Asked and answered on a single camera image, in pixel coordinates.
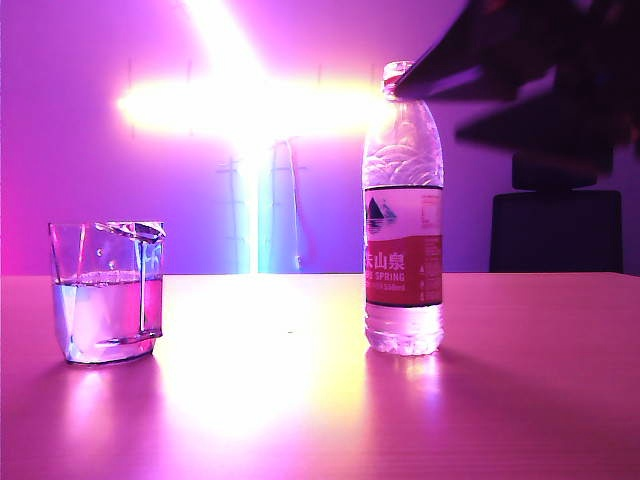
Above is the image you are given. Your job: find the thin white hanging wire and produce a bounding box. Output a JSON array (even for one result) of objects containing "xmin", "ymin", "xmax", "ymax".
[{"xmin": 271, "ymin": 138, "xmax": 305, "ymax": 272}]

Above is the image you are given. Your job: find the clear mineral water bottle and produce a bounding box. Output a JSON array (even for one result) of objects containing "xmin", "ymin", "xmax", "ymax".
[{"xmin": 362, "ymin": 60, "xmax": 446, "ymax": 358}]

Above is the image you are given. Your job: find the horizontal LED light bar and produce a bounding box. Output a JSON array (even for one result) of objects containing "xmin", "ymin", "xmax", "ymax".
[{"xmin": 115, "ymin": 77, "xmax": 401, "ymax": 139}]

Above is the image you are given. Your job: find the vertical LED light tube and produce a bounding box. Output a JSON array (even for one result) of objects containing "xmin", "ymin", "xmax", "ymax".
[{"xmin": 180, "ymin": 0, "xmax": 274, "ymax": 275}]

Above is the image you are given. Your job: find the black office chair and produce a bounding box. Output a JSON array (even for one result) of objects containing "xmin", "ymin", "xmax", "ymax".
[{"xmin": 489, "ymin": 149, "xmax": 625, "ymax": 274}]

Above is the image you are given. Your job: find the faceted clear glass mug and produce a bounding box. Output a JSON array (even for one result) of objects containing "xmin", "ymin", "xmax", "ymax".
[{"xmin": 47, "ymin": 219, "xmax": 167, "ymax": 367}]

